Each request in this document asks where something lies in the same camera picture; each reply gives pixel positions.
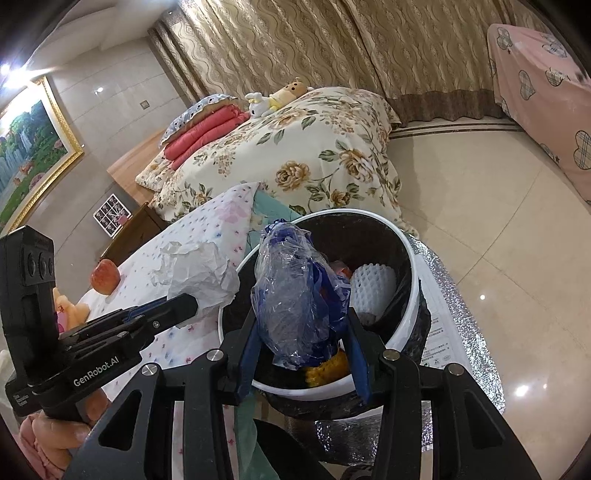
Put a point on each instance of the beige patterned curtain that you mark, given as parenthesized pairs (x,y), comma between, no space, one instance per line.
(428,59)

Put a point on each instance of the wooden nightstand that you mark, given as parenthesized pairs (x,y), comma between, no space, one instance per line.
(142,226)

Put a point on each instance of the floral quilt bed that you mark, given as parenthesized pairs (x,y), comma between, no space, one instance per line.
(327,149)

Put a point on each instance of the gold framed landscape painting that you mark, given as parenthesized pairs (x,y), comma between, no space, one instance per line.
(38,147)

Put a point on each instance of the white black trash bin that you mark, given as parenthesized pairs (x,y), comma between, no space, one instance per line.
(348,238)

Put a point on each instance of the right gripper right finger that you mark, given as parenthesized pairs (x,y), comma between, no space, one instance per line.
(471,439)

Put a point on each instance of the silver foil mat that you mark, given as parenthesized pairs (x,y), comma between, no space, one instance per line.
(454,337)

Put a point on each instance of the folded red blanket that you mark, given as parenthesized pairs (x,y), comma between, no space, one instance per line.
(209,128)

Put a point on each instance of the photo grid frame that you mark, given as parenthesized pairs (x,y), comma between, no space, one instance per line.
(111,215)

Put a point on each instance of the red yellow apple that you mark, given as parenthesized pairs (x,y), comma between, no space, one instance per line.
(105,277)

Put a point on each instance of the person's left hand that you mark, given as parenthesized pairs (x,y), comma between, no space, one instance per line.
(56,438)

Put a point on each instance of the yellow brown plush toy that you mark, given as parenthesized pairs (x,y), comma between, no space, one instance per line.
(293,90)

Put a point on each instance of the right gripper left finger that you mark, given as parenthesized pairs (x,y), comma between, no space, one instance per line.
(134,438)

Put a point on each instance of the blue plastic wrapper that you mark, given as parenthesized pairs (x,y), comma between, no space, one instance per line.
(301,305)

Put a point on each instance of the white rabbit plush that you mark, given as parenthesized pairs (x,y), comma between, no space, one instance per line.
(260,106)

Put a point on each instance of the white floral bedsheet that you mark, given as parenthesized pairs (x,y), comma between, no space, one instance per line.
(224,220)

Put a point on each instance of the blue white pillow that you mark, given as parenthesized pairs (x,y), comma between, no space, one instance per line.
(194,114)

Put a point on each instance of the white foam fruit net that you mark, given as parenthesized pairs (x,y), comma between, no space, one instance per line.
(372,290)

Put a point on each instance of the wooden headboard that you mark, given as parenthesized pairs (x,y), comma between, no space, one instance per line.
(124,170)

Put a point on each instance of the pink heart cloth cover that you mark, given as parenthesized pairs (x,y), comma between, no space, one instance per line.
(538,85)

